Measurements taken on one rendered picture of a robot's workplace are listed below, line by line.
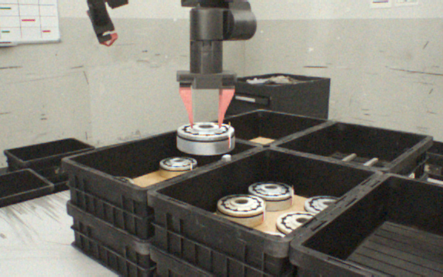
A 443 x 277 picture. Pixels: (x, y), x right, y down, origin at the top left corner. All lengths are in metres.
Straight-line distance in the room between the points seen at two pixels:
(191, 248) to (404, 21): 3.72
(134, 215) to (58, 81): 3.19
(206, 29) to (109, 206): 0.42
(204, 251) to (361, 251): 0.29
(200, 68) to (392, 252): 0.47
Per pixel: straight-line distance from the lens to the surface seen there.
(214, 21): 0.71
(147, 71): 4.40
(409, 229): 0.94
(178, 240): 0.77
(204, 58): 0.71
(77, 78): 4.03
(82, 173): 0.94
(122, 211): 0.86
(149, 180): 1.12
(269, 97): 2.48
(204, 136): 0.71
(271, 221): 0.89
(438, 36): 4.15
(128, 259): 0.91
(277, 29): 5.02
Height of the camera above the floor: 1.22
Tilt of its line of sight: 15 degrees down
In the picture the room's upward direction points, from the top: straight up
